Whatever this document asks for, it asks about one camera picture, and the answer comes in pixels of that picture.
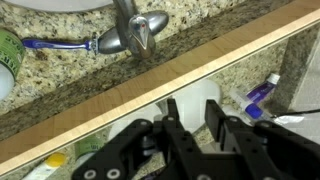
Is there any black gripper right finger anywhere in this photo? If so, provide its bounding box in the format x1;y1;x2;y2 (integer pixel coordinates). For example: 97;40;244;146
204;98;320;180

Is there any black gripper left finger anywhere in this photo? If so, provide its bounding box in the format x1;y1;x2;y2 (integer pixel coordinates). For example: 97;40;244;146
71;98;202;180

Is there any chrome faucet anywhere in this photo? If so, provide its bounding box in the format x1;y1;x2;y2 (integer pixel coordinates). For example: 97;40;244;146
96;0;170;61

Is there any green shaving cream can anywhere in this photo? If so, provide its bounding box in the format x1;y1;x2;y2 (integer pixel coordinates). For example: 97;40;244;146
0;27;27;101

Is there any blue razor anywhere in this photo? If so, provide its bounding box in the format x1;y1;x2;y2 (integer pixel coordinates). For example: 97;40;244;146
21;31;100;55

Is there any wood framed mirror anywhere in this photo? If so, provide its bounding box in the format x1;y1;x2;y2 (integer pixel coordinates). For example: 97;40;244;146
0;0;320;180

